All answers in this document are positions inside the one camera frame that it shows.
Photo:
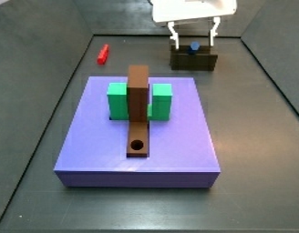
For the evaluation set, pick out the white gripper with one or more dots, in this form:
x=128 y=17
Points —
x=168 y=11

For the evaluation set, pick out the blue peg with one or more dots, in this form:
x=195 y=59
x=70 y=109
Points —
x=192 y=48

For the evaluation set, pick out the black angle fixture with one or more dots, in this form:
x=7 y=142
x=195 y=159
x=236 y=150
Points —
x=184 y=59

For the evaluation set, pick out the red peg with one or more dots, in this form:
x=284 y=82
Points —
x=102 y=55

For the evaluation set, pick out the purple base block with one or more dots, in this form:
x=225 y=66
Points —
x=173 y=158

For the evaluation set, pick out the green U-shaped block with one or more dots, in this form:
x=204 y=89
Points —
x=157 y=109

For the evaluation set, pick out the brown T-shaped block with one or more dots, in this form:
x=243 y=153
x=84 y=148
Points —
x=137 y=103

